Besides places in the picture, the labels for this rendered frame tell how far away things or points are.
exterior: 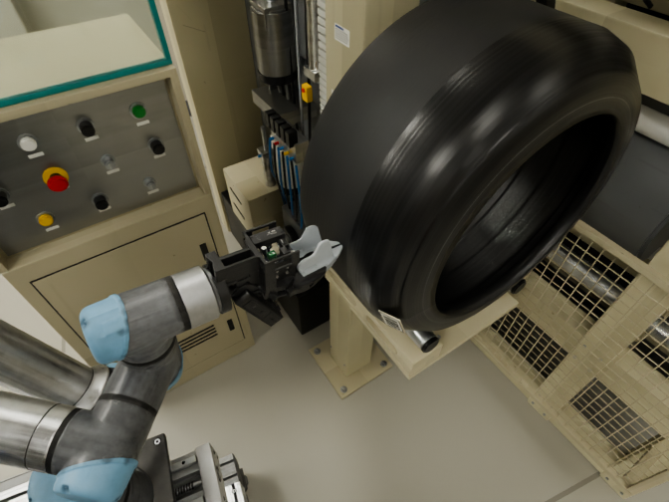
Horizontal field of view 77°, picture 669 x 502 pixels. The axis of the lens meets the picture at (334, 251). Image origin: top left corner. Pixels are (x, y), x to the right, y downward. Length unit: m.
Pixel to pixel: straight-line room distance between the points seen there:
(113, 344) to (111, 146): 0.72
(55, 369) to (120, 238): 0.51
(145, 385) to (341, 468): 1.23
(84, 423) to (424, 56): 0.63
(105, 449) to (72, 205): 0.78
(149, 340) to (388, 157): 0.38
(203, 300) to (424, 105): 0.37
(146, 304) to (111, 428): 0.15
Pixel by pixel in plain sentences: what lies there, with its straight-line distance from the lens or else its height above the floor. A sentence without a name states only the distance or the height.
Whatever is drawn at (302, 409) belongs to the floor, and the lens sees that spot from 1.82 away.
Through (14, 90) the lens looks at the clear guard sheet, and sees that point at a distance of 1.09.
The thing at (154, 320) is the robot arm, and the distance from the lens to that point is 0.55.
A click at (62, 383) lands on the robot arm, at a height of 1.02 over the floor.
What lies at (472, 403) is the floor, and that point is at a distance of 1.91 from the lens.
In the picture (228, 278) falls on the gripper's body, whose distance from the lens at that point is 0.56.
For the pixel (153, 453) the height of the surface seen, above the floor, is 0.72.
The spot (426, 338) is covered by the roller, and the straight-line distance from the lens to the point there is 0.92.
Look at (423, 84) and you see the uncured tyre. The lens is 0.60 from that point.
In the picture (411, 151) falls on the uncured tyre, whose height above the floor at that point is 1.39.
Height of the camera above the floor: 1.70
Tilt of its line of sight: 49 degrees down
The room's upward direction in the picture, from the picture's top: straight up
